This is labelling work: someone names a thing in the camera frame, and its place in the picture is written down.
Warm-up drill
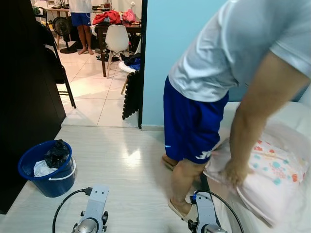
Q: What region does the pink dotted pillow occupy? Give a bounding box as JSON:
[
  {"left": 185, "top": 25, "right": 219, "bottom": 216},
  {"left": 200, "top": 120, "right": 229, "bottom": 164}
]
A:
[{"left": 203, "top": 121, "right": 310, "bottom": 228}]

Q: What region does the person's right hand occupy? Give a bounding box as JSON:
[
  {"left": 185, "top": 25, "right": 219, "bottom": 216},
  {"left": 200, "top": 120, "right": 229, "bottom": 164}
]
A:
[{"left": 221, "top": 160, "right": 254, "bottom": 187}]

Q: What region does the beige slipper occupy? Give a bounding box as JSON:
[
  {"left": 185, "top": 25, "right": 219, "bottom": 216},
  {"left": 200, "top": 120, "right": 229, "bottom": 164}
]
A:
[
  {"left": 162, "top": 154, "right": 178, "bottom": 170},
  {"left": 168, "top": 198, "right": 192, "bottom": 220}
]

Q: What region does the blue plastic bucket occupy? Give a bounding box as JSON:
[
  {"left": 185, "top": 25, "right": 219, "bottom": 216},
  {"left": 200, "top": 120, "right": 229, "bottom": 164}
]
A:
[{"left": 18, "top": 140, "right": 77, "bottom": 198}]

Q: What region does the black plastic bag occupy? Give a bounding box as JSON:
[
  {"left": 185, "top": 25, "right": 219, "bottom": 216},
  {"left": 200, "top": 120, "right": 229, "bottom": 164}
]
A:
[{"left": 44, "top": 140, "right": 71, "bottom": 169}]

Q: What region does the white crumpled paper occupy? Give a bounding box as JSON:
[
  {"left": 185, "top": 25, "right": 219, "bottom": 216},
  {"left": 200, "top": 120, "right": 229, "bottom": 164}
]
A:
[{"left": 33, "top": 160, "right": 56, "bottom": 177}]

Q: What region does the black foam mat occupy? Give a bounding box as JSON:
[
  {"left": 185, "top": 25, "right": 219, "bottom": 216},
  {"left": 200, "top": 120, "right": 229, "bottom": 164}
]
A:
[{"left": 121, "top": 69, "right": 144, "bottom": 120}]

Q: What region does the black door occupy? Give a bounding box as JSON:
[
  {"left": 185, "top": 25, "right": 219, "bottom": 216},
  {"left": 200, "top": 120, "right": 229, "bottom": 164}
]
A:
[{"left": 0, "top": 0, "right": 67, "bottom": 215}]

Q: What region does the cream sheeted mattress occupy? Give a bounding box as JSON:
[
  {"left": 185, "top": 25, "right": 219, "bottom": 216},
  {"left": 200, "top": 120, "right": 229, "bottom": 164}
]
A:
[{"left": 214, "top": 87, "right": 311, "bottom": 233}]

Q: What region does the black folding chair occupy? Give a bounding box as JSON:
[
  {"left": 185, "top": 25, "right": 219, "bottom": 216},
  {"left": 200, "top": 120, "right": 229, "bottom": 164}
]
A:
[{"left": 34, "top": 7, "right": 77, "bottom": 109}]

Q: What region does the dark blue bag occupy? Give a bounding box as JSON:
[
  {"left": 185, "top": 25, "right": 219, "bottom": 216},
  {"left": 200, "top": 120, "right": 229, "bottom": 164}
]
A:
[{"left": 119, "top": 52, "right": 142, "bottom": 73}]

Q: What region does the person in grey shirt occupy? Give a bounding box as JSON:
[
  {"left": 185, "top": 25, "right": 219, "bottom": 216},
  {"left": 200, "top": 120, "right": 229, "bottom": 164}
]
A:
[{"left": 162, "top": 0, "right": 311, "bottom": 220}]

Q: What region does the white plastic chair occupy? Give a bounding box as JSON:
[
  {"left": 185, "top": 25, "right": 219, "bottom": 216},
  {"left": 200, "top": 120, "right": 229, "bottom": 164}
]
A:
[{"left": 104, "top": 24, "right": 131, "bottom": 78}]

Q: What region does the dark wooden table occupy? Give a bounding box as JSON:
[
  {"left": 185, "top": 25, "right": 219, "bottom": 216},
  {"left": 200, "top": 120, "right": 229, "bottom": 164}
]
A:
[{"left": 95, "top": 22, "right": 142, "bottom": 78}]

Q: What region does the black standing fan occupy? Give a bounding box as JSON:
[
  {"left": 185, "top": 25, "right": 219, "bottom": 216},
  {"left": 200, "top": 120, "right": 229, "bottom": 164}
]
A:
[{"left": 52, "top": 16, "right": 78, "bottom": 54}]

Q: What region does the person in white shirt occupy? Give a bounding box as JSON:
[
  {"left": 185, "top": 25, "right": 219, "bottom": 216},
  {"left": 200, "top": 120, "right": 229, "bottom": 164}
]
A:
[{"left": 69, "top": 0, "right": 95, "bottom": 55}]

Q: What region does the red cloth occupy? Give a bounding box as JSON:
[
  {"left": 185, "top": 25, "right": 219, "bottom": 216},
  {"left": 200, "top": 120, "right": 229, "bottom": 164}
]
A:
[{"left": 92, "top": 10, "right": 122, "bottom": 26}]

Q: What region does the pink bag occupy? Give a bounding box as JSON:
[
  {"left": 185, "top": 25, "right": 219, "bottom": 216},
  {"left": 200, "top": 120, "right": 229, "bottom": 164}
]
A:
[{"left": 121, "top": 7, "right": 138, "bottom": 23}]

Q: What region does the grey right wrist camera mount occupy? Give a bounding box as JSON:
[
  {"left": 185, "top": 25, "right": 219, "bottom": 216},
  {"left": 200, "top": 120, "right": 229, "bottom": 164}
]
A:
[{"left": 194, "top": 191, "right": 219, "bottom": 229}]

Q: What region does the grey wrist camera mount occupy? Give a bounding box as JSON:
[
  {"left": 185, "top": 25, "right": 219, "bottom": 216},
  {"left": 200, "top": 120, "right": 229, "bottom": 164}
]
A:
[
  {"left": 194, "top": 191, "right": 219, "bottom": 229},
  {"left": 84, "top": 184, "right": 110, "bottom": 224}
]

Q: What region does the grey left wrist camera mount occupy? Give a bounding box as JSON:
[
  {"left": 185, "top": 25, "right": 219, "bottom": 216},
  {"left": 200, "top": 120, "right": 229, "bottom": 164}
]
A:
[{"left": 84, "top": 184, "right": 110, "bottom": 224}]

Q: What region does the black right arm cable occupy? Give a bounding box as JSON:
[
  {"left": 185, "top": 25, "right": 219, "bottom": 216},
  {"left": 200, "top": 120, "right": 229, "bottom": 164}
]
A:
[{"left": 190, "top": 190, "right": 244, "bottom": 233}]

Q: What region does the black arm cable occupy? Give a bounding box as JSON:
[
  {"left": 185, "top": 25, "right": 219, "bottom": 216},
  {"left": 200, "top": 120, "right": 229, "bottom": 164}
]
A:
[
  {"left": 190, "top": 190, "right": 244, "bottom": 233},
  {"left": 52, "top": 187, "right": 93, "bottom": 233}
]

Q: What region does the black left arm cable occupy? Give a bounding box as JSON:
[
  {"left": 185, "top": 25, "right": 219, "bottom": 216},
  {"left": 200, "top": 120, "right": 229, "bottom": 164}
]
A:
[{"left": 52, "top": 187, "right": 93, "bottom": 233}]

